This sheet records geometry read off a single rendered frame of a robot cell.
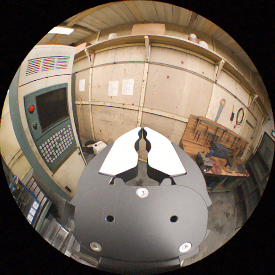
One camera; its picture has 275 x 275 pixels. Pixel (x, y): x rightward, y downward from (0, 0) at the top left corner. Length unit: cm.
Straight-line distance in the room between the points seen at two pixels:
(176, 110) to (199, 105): 45
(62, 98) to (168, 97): 144
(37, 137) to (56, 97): 35
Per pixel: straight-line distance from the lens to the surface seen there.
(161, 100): 155
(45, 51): 92
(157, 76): 156
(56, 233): 122
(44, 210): 111
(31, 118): 77
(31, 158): 38
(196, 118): 161
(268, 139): 375
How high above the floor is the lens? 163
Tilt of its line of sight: 32 degrees down
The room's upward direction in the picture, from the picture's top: 8 degrees clockwise
